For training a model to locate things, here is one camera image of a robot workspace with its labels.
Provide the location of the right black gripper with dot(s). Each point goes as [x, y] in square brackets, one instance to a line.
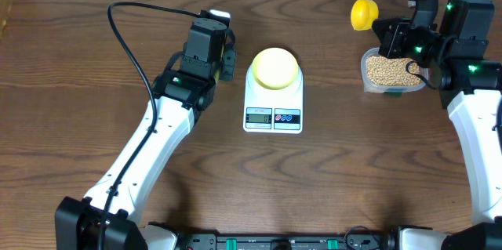
[389, 46]

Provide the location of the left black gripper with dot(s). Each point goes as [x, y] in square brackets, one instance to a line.
[230, 58]

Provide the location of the yellow measuring scoop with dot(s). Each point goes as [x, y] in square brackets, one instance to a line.
[363, 13]

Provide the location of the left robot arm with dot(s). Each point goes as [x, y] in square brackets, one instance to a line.
[108, 215]

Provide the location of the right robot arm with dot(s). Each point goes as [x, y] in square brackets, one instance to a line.
[470, 91]

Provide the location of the yellow bowl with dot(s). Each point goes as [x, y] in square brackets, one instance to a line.
[274, 68]

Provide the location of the white digital kitchen scale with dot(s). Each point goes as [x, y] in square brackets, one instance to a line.
[273, 111]

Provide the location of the soybeans in container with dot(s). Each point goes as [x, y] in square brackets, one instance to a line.
[392, 72]

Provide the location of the clear plastic container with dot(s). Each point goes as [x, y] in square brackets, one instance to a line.
[371, 87]

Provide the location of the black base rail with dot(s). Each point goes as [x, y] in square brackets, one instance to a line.
[358, 240]

